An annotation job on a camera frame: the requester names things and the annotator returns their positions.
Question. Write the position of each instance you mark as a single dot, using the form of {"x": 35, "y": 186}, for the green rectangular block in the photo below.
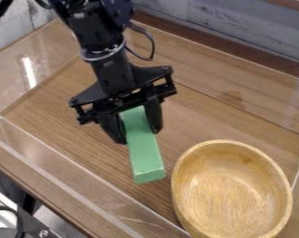
{"x": 144, "y": 152}

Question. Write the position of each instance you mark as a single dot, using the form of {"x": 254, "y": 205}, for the clear acrylic front wall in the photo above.
{"x": 83, "y": 198}

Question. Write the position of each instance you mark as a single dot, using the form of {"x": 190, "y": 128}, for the brown wooden bowl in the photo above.
{"x": 231, "y": 192}

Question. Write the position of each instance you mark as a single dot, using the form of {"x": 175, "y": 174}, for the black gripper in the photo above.
{"x": 124, "y": 86}

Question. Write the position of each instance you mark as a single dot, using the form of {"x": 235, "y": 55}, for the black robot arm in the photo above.
{"x": 98, "y": 22}

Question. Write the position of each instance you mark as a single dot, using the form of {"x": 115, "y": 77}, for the black metal frame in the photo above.
{"x": 42, "y": 223}

